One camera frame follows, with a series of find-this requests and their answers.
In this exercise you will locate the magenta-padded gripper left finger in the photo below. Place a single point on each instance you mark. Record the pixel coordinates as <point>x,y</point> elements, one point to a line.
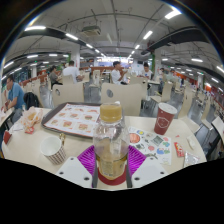
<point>74,171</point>

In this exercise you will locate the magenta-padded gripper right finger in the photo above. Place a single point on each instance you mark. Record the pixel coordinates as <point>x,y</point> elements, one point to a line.
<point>150,171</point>

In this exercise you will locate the colourful sticker sheet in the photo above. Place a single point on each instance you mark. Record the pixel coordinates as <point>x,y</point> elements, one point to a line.
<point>151,143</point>

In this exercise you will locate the white checked mug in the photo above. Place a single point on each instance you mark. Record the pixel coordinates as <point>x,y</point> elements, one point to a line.
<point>53,150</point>

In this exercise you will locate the red sauce packet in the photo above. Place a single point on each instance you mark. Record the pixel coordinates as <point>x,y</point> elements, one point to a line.
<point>179,149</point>

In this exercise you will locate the flat round red coaster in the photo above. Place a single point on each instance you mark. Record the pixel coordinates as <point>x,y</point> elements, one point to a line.
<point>111,181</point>

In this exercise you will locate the clear plastic wrapper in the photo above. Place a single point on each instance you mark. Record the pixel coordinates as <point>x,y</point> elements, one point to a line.
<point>191,159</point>

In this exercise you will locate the clear bottle with yellow cap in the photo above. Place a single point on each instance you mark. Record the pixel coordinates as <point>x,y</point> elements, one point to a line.
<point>111,140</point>

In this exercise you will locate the small white packet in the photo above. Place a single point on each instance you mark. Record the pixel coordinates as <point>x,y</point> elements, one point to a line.
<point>191,141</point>

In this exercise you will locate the printed paper tray liner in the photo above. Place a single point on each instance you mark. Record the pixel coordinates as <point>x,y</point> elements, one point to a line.
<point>75,119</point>

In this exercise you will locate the red paper cup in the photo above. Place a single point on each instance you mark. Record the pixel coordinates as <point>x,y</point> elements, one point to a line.
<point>164,119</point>

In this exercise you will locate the dark plastic food tray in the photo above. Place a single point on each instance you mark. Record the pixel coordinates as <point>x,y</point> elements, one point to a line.
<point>48,116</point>

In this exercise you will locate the crumpled food wrapper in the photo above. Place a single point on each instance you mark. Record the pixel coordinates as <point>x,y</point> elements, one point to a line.
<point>31,119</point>

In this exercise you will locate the small red box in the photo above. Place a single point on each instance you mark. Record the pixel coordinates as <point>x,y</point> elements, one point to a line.
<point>7,137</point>

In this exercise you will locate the group of beige chairs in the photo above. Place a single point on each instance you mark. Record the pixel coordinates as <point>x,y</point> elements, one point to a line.
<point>191,106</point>

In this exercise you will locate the beige chair with round hole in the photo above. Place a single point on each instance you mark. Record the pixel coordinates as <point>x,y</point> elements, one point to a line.
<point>125,96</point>
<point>68,94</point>

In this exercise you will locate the black backpack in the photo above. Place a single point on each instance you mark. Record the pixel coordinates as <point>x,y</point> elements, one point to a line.
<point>31,100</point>

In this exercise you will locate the person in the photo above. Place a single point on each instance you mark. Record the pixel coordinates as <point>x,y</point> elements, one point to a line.
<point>116,74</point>
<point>71,71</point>
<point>15,95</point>
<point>146,71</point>
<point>53,76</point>

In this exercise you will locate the group of ceiling lights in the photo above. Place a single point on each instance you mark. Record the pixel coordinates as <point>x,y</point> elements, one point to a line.
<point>71,36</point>

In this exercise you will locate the ceiling air unit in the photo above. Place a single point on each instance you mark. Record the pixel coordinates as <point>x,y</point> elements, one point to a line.
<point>91,31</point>

